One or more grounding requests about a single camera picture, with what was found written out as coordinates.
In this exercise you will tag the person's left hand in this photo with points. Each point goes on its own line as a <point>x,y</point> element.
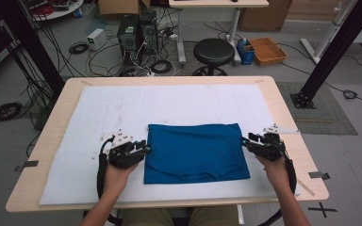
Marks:
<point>116,180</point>

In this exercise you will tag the person's khaki trousers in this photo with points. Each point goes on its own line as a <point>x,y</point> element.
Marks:
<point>144,218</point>

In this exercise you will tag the black frame post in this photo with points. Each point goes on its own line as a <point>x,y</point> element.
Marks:
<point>28,40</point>
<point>336,53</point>

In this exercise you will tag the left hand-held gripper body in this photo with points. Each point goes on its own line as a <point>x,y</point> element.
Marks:
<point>124,153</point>

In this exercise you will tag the white felt mat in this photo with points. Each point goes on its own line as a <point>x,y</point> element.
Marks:
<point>106,109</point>

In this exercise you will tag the blue t-shirt with white print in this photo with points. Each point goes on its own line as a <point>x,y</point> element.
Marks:
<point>198,153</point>

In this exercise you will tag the person's right hand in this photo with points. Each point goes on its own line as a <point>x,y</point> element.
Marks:
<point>275,174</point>

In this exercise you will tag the round white table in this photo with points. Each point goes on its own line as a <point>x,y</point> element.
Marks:
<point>59,11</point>

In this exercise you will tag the white metal stand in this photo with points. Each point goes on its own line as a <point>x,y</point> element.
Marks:
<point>326,34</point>

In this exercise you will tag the black tape strip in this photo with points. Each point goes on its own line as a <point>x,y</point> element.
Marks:
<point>27,164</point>
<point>319,175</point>

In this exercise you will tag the brown cardboard tray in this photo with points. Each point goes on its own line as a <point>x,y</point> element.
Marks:
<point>267,50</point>

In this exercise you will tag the large brown cardboard box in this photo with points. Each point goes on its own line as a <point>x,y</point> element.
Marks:
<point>264,15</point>

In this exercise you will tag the white power supply box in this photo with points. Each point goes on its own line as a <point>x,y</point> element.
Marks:
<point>96,38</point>

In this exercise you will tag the black round stool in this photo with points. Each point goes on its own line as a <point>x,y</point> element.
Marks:
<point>213,51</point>

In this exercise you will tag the blue box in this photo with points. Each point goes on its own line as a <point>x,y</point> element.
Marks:
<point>245,51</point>

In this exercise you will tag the white desk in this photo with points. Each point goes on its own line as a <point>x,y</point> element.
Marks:
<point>217,3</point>

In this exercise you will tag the black computer tower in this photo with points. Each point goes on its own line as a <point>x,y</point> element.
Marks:
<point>149,33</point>
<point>128,37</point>

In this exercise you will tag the grey floor mat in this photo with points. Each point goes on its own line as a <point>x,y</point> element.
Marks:
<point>320,109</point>

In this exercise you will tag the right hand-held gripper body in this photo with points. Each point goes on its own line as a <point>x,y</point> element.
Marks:
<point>268,147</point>

